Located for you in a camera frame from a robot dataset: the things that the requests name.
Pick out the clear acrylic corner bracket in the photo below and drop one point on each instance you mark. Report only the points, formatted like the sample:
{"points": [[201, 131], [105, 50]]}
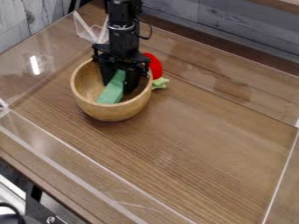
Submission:
{"points": [[93, 33]]}

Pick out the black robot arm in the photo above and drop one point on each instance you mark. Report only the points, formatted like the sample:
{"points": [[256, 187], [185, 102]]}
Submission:
{"points": [[122, 13]]}

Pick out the brown wooden bowl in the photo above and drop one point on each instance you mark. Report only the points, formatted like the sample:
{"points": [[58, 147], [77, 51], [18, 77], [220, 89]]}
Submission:
{"points": [[86, 86]]}

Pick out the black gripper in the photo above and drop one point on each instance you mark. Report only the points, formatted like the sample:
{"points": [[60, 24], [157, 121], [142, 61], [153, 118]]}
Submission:
{"points": [[120, 55]]}

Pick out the red plush strawberry toy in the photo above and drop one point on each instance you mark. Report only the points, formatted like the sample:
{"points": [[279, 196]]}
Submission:
{"points": [[158, 82]]}

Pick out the green rectangular block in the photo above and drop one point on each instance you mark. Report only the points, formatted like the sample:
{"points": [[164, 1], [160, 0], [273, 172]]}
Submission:
{"points": [[113, 91]]}

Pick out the black metal table frame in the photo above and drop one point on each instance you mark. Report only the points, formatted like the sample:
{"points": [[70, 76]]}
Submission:
{"points": [[36, 213]]}

